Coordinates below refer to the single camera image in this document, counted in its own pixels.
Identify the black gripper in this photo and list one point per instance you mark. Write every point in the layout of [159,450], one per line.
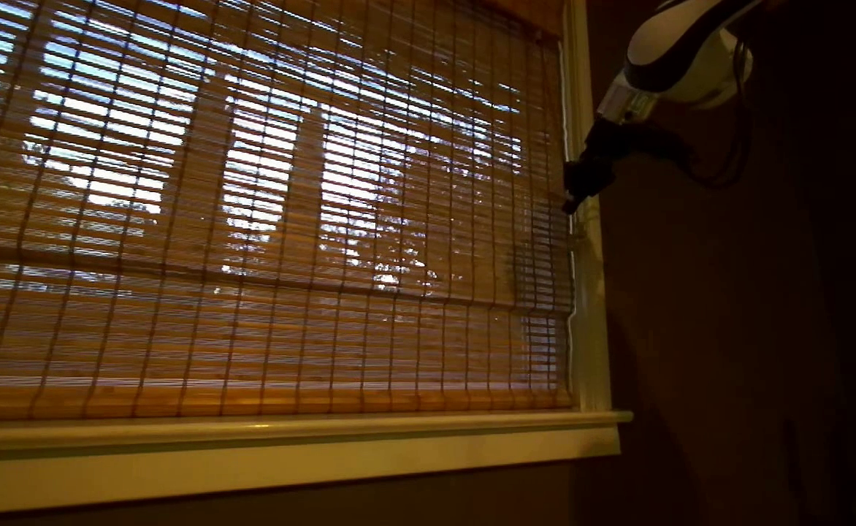
[604,146]

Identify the brown bamboo window blind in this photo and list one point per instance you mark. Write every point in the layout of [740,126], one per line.
[254,294]

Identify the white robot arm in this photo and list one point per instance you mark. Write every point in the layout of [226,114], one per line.
[683,54]

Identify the white window frame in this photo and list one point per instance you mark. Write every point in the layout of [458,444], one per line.
[350,449]

